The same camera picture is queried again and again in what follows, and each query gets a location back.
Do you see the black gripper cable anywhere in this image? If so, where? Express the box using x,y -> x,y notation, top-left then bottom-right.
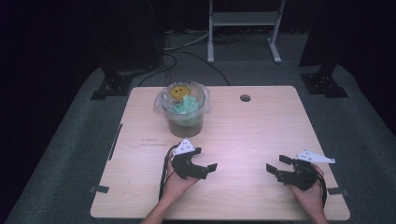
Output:
313,169 -> 329,209
158,145 -> 180,202

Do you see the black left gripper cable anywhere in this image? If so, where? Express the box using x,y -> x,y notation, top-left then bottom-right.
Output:
158,145 -> 180,202

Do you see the black stand base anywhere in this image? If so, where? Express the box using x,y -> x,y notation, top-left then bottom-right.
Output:
90,63 -> 135,102
299,62 -> 350,99

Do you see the black floor cable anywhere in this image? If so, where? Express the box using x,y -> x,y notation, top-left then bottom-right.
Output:
137,50 -> 232,88

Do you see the crumpled green paper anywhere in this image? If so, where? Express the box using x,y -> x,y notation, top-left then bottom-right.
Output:
171,94 -> 201,115

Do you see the black table clip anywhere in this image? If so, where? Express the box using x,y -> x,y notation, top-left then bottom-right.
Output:
327,187 -> 350,197
89,185 -> 110,194

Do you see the clear plastic bin liner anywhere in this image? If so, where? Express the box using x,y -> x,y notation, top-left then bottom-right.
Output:
152,80 -> 212,126

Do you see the grey floor cable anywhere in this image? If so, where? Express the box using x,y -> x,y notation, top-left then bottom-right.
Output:
162,30 -> 210,52

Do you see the white metal stand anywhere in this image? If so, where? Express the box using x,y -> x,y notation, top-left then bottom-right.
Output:
206,0 -> 287,64

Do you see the person's right hand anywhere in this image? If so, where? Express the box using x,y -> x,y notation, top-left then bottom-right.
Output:
289,163 -> 326,213

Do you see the person's left hand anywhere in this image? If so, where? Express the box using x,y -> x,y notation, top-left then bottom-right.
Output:
163,158 -> 200,203

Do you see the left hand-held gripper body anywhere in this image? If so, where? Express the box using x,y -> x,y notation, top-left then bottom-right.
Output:
170,138 -> 209,181

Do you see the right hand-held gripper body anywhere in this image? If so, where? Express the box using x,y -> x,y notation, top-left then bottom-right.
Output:
276,149 -> 337,191

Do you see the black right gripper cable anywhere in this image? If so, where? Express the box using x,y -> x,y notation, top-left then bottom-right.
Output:
313,169 -> 329,209

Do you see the small grey bin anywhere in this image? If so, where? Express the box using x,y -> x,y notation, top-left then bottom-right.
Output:
165,92 -> 205,139

